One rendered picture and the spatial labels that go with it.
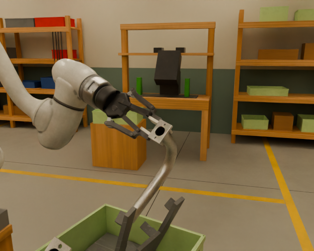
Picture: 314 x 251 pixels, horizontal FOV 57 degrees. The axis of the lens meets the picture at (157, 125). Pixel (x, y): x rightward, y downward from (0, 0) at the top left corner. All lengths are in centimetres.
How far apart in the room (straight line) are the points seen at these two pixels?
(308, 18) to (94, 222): 464
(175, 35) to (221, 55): 93
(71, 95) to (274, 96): 449
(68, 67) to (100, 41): 529
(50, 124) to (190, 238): 58
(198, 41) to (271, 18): 135
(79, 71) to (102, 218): 58
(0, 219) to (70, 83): 68
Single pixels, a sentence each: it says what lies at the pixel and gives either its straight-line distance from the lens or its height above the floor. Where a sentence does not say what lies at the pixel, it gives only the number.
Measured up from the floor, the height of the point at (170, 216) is 109.
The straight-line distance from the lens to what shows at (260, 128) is 527.
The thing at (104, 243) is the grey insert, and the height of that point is 85.
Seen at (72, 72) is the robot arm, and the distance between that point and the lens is 90.
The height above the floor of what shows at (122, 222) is 114.
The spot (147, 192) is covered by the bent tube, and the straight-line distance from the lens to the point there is 82.
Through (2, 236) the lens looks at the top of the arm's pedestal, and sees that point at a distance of 137.
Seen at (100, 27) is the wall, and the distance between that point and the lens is 621.
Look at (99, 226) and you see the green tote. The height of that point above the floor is 89.
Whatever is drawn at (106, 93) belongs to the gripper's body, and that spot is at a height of 142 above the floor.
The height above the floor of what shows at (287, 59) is 144.
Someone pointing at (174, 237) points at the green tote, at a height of 92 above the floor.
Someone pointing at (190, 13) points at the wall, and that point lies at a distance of 573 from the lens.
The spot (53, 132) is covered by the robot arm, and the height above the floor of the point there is 130.
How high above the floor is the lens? 153
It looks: 14 degrees down
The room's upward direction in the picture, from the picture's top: straight up
